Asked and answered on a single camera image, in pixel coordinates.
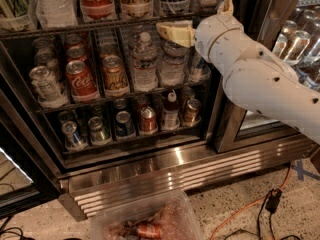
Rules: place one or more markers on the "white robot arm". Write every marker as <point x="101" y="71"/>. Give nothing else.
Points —
<point x="254" y="78"/>

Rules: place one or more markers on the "clear water bottle top shelf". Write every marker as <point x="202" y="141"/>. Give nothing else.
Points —
<point x="55" y="13"/>

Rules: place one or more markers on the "left water bottle middle shelf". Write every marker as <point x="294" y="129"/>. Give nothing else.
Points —
<point x="144" y="63"/>

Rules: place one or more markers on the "silver white can front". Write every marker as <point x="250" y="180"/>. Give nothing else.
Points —
<point x="51" y="93"/>

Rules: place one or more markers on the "clear plastic bin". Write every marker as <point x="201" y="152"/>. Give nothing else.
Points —
<point x="171" y="210"/>

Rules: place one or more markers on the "white cap juice bottle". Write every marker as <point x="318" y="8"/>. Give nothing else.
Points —
<point x="170" y="111"/>

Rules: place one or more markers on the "copper can bottom right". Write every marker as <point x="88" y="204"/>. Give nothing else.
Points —
<point x="191" y="114"/>

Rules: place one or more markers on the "red can in bin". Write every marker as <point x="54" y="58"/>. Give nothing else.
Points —
<point x="149" y="231"/>

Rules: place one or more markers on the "gold soda can front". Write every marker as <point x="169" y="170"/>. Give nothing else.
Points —
<point x="115" y="79"/>

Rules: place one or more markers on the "amber drink bottle top shelf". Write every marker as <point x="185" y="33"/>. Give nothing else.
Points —
<point x="136" y="8"/>

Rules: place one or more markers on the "blue white can bottom left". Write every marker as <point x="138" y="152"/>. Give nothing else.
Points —
<point x="74" y="140"/>

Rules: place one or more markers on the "dark blue can bottom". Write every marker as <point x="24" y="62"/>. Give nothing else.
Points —
<point x="124" y="125"/>

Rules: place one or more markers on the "blue silver energy can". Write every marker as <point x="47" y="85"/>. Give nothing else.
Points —
<point x="199" y="69"/>

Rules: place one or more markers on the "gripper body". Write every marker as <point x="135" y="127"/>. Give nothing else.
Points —
<point x="216" y="34"/>

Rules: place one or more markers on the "black power adapter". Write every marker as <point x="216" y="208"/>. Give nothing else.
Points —
<point x="273" y="201"/>

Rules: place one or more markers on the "right water bottle middle shelf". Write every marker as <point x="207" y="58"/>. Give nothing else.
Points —
<point x="172" y="64"/>

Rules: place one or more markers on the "steel fridge glass door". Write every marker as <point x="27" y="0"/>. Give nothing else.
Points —
<point x="262" y="20"/>

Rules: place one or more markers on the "green silver can bottom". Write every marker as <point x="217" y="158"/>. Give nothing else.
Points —
<point x="99" y="134"/>

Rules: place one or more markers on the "stainless steel fridge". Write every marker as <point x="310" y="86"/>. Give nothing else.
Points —
<point x="99" y="177"/>

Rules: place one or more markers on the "green striped drink carton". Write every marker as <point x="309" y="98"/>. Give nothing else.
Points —
<point x="17" y="15"/>

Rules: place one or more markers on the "red can bottom shelf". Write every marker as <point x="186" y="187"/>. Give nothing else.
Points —
<point x="148" y="123"/>

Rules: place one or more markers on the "red Coca-Cola can front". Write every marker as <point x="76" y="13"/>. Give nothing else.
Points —
<point x="81" y="81"/>

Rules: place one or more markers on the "red Coca-Cola bottle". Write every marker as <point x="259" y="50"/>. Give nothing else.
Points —
<point x="94" y="10"/>

